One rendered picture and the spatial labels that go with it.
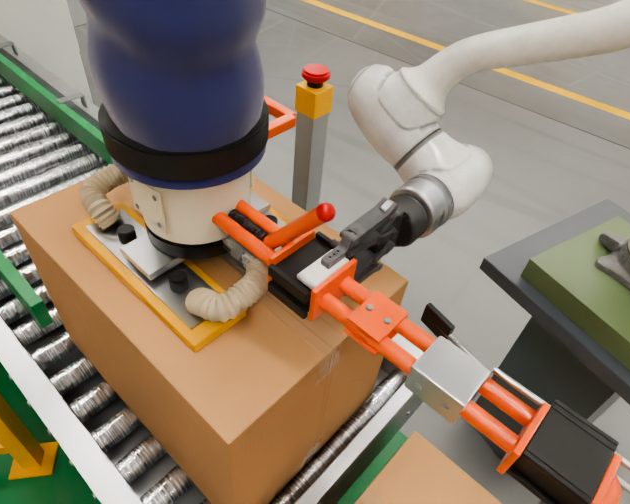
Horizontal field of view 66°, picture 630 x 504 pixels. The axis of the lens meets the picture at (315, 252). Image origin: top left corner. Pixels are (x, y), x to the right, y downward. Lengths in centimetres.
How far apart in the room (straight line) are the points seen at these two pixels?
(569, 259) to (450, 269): 108
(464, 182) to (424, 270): 143
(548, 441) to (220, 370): 42
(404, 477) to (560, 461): 58
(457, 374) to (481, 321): 154
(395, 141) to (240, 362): 42
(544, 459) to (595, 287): 70
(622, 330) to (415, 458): 49
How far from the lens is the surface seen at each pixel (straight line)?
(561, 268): 121
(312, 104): 123
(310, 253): 65
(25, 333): 137
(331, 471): 102
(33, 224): 99
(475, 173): 84
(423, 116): 82
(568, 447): 58
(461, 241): 242
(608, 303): 120
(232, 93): 61
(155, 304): 77
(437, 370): 58
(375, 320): 60
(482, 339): 207
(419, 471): 112
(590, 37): 81
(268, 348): 73
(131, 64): 60
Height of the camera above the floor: 156
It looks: 45 degrees down
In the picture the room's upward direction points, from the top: 6 degrees clockwise
